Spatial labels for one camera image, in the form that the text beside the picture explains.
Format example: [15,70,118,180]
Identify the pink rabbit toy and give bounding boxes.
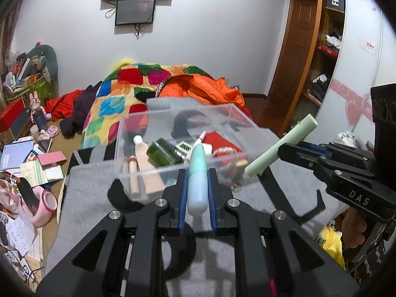
[29,91,50,122]

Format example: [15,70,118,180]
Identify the grey-green curved cushion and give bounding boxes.
[27,45,59,85]

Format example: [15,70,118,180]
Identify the dark purple garment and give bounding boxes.
[59,82,103,139]

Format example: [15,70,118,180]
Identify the white red sticker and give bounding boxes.
[360,38,377,55]

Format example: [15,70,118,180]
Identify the white black folded clothes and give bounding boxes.
[326,33,342,49]

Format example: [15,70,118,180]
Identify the orange padded jacket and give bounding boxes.
[154,74,246,115]

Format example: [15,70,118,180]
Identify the black cloth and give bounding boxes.
[135,90,158,103]

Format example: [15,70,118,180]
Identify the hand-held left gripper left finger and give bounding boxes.
[35,169,188,297]

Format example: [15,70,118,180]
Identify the person's camouflage clothing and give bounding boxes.
[346,238,389,287]

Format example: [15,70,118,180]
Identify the red folded clothes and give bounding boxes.
[319,45,340,57]

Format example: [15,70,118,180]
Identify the black box white print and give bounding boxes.
[325,0,346,14]

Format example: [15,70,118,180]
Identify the yellow fluffy pillow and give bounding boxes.
[111,58,137,72]

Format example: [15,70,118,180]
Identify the red garment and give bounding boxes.
[45,89,86,122]

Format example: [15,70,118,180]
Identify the red box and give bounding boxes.
[0,97,27,132]

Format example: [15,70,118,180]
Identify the mint green cosmetic bottle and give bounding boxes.
[186,144,207,217]

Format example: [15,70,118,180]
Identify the blue notebook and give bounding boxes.
[0,140,35,171]

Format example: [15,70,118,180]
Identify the beige concealer stick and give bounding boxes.
[128,156,141,196]

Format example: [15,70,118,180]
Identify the pink slipper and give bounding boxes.
[17,177,58,227]

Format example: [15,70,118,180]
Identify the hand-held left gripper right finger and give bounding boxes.
[208,169,361,297]

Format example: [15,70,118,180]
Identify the pile of white papers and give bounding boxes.
[0,213,44,265]

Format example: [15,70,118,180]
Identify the red fabric pouch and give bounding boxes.
[204,132,246,159]

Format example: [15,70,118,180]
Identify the dark slate board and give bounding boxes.
[10,109,32,140]

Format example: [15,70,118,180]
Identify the dark green labelled bottle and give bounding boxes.
[147,139,186,167]

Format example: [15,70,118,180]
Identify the pink flat box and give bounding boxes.
[36,150,67,169]

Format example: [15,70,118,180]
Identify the person's right hand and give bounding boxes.
[342,207,372,248]

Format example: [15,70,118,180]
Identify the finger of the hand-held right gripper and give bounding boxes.
[277,143,396,224]
[298,141,377,177]

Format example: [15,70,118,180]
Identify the brown wooden door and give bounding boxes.
[265,0,323,132]

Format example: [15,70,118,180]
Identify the white wardrobe door pink hearts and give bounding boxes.
[305,0,396,149]

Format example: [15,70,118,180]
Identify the yellow plush toy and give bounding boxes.
[315,225,346,270]

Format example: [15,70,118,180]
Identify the peach cosmetic tube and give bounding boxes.
[133,135,166,194]

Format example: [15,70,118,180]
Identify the brown curtain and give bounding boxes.
[0,12,20,99]

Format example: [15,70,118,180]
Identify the pink baby shoes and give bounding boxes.
[40,125,59,138]

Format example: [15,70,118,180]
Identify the light green cosmetic stick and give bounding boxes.
[244,114,319,177]

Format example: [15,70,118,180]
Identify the green white booklet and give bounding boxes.
[20,160,49,188]

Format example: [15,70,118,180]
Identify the clear plastic storage box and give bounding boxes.
[115,97,267,205]

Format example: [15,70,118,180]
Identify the colourful checked blanket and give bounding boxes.
[81,62,218,151]

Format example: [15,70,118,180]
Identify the dark blue bottle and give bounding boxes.
[33,113,49,131]

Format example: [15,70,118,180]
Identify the small black monitor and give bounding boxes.
[115,0,156,26]

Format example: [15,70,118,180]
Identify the green gift bag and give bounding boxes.
[4,77,56,106]

